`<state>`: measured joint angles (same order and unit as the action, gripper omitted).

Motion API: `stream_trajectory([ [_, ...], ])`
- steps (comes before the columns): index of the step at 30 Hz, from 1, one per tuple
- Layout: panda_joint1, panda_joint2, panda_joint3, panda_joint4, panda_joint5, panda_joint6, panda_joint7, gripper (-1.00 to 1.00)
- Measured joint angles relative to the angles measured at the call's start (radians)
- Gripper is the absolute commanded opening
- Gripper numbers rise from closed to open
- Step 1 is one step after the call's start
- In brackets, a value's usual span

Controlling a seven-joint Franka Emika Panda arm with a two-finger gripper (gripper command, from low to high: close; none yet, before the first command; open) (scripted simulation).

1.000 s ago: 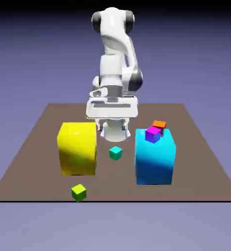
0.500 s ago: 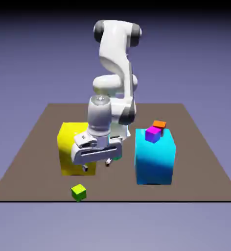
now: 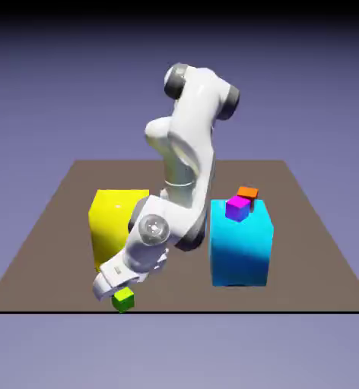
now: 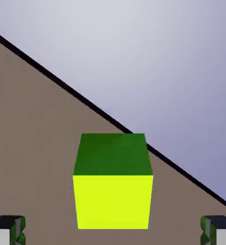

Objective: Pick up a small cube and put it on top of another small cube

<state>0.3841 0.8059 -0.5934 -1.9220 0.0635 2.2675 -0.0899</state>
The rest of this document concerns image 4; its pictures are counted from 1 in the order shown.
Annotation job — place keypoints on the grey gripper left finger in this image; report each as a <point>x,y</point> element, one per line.
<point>3,224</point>

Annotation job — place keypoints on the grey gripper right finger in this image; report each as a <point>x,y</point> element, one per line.
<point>220,224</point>

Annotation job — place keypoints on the small yellow-green cube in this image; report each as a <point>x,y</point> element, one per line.
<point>113,199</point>

